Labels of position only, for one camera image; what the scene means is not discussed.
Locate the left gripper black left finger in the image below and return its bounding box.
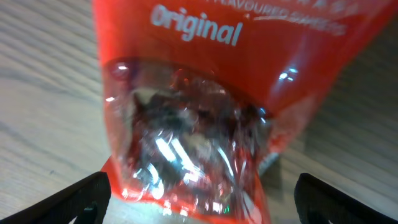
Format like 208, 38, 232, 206
1, 172, 111, 224

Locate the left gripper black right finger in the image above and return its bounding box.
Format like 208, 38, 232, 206
294, 173, 397, 224

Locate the red Hacks candy bag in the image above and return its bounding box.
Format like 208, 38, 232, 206
93, 0, 397, 223

